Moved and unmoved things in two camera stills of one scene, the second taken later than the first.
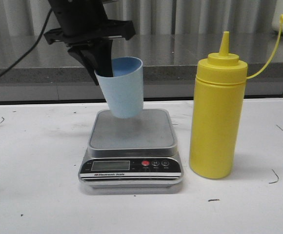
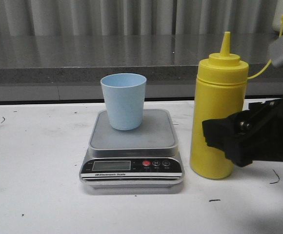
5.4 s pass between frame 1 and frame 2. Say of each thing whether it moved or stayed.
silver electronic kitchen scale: stayed
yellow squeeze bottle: stayed
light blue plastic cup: moved
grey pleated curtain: stayed
